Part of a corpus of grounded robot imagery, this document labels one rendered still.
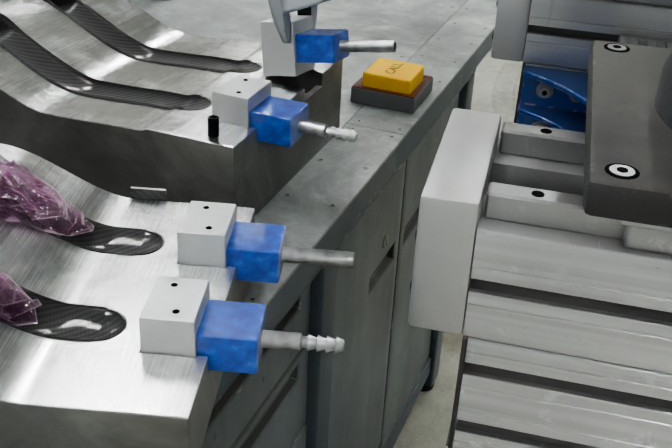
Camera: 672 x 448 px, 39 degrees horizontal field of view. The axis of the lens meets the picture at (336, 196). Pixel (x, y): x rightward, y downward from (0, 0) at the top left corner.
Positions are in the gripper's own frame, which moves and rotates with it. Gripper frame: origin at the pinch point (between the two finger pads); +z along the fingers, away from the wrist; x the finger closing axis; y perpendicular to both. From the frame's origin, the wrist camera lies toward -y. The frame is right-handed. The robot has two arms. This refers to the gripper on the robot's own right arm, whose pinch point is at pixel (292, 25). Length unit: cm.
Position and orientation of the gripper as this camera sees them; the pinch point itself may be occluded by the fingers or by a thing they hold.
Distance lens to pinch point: 96.3
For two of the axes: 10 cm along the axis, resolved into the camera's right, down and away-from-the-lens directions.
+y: 9.3, 0.8, -3.6
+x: 3.7, -3.0, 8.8
